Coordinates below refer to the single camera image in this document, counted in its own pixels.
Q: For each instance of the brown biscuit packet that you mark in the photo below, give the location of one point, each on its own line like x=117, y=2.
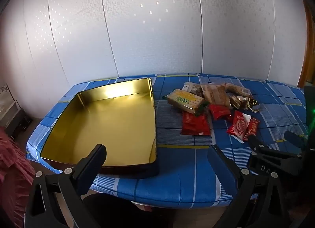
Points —
x=215, y=95

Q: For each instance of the gold tin box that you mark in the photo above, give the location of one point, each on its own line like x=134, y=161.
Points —
x=110, y=124

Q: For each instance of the wooden door frame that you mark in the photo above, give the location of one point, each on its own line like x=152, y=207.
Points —
x=308, y=58

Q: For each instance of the clear seed snack bag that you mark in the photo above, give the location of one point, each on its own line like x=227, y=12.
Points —
x=194, y=88

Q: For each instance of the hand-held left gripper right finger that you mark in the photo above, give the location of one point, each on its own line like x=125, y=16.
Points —
x=221, y=166

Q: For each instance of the yellow cracker packet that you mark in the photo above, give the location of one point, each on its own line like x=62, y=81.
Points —
x=184, y=100

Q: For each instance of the large red snack packet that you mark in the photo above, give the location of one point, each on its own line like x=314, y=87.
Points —
x=195, y=124

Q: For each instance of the blue plaid tablecloth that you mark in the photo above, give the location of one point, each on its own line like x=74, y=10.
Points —
x=177, y=164

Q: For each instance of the red white snack packet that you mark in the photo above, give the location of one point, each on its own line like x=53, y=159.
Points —
x=237, y=127

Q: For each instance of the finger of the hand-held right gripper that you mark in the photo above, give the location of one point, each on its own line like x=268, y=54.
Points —
x=294, y=139
x=256, y=143

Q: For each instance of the dark low cabinet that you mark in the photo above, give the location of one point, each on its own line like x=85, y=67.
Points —
x=19, y=124

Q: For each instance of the narrow red snack packet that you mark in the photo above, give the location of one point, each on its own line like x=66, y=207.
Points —
x=253, y=127

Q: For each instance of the peanut bar packet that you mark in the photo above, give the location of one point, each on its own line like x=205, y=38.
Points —
x=237, y=88

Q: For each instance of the dark gold candy wrapper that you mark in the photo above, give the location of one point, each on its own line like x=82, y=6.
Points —
x=253, y=106

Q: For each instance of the gold candy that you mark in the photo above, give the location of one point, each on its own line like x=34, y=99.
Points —
x=237, y=101

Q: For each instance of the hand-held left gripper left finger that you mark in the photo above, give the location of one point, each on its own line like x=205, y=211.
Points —
x=93, y=161

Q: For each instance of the small red snack packet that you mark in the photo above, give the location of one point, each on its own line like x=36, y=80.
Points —
x=219, y=112

